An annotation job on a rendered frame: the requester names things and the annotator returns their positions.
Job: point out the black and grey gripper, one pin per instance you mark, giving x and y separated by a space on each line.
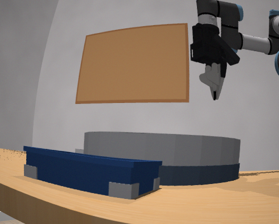
204 51

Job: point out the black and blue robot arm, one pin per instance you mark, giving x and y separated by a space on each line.
231 40

